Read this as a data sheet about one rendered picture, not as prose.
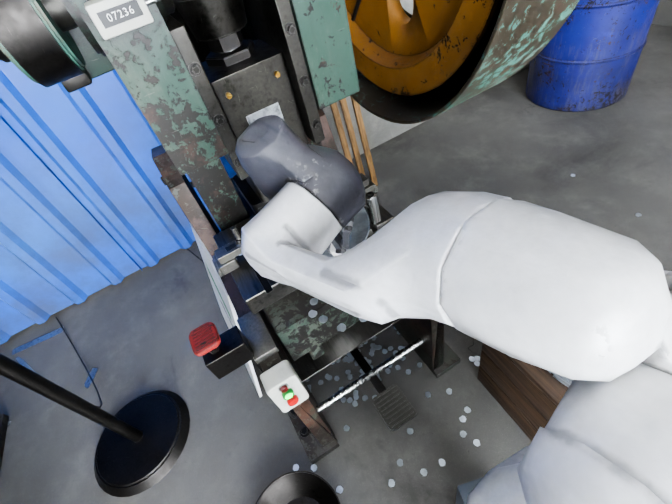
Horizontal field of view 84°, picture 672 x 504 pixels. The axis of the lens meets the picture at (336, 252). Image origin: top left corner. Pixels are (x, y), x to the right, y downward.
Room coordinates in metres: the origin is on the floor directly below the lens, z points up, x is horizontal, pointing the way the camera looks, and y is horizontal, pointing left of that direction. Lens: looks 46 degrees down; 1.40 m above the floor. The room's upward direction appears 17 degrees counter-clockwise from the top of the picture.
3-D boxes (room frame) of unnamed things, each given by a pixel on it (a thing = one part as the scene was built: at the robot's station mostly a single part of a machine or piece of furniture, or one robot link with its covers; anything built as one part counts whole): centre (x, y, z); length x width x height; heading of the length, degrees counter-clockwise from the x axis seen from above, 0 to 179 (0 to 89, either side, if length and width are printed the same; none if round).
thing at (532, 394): (0.38, -0.59, 0.18); 0.40 x 0.38 x 0.35; 15
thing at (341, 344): (0.82, 0.08, 0.31); 0.43 x 0.42 x 0.01; 107
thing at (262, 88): (0.77, 0.07, 1.04); 0.17 x 0.15 x 0.30; 17
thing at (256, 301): (0.81, 0.08, 0.68); 0.45 x 0.30 x 0.06; 107
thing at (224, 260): (0.77, 0.24, 0.76); 0.17 x 0.06 x 0.10; 107
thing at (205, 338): (0.50, 0.33, 0.72); 0.07 x 0.06 x 0.08; 17
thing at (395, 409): (0.68, 0.04, 0.14); 0.59 x 0.10 x 0.05; 17
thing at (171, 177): (0.87, 0.38, 0.45); 0.92 x 0.12 x 0.90; 17
